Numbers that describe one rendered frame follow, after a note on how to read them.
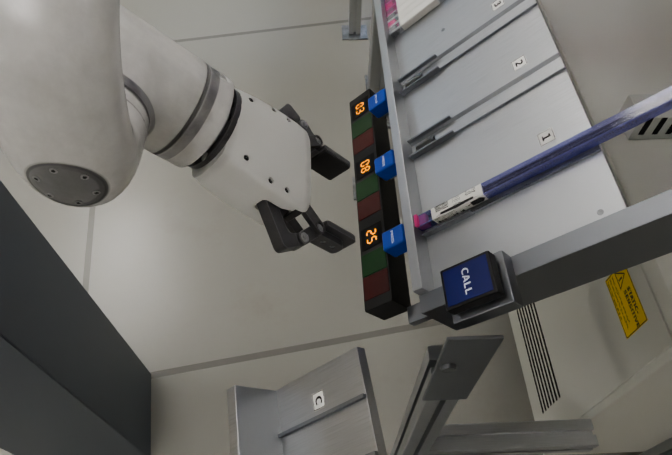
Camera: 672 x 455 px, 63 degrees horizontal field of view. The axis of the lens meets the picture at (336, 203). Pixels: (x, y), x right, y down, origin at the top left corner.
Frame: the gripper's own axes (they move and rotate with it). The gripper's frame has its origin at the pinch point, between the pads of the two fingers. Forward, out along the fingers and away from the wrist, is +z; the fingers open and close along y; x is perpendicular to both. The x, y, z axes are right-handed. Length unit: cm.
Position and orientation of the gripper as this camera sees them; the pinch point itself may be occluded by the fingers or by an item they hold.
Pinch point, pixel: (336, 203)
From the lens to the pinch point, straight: 54.8
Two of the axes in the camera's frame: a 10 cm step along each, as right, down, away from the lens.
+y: 0.4, 8.0, -6.0
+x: 7.3, -4.3, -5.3
